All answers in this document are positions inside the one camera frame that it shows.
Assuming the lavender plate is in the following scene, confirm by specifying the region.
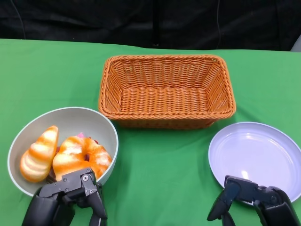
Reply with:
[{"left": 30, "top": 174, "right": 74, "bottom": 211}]
[{"left": 208, "top": 121, "right": 301, "bottom": 208}]

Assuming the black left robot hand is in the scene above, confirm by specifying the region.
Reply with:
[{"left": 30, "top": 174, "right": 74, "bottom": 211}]
[{"left": 22, "top": 167, "right": 108, "bottom": 226}]

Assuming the ring-shaped orange bread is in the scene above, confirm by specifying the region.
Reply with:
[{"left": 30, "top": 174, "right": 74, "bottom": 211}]
[{"left": 52, "top": 136, "right": 112, "bottom": 182}]

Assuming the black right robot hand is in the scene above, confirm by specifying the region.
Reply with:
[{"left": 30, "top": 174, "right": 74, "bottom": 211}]
[{"left": 206, "top": 175, "right": 301, "bottom": 226}]

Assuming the green tablecloth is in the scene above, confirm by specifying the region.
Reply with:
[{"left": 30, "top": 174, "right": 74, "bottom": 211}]
[{"left": 0, "top": 38, "right": 301, "bottom": 226}]

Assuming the grey white object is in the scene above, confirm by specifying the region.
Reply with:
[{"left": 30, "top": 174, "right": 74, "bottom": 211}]
[{"left": 290, "top": 35, "right": 301, "bottom": 52}]

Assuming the thin grey cable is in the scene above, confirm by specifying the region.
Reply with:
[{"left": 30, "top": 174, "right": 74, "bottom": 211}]
[
  {"left": 216, "top": 0, "right": 223, "bottom": 48},
  {"left": 12, "top": 0, "right": 26, "bottom": 40}
]

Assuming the striped shell-shaped bread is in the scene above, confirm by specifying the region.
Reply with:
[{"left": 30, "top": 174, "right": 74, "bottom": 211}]
[{"left": 19, "top": 125, "right": 60, "bottom": 183}]

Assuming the black backdrop curtain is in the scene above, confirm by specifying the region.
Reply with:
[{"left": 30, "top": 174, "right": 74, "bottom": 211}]
[{"left": 0, "top": 0, "right": 301, "bottom": 51}]

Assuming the pale green bowl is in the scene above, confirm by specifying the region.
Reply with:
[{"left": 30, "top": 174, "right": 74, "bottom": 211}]
[{"left": 7, "top": 107, "right": 119, "bottom": 198}]

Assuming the orange wicker basket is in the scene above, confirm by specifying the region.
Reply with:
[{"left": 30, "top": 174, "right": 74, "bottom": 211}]
[{"left": 97, "top": 54, "right": 237, "bottom": 129}]

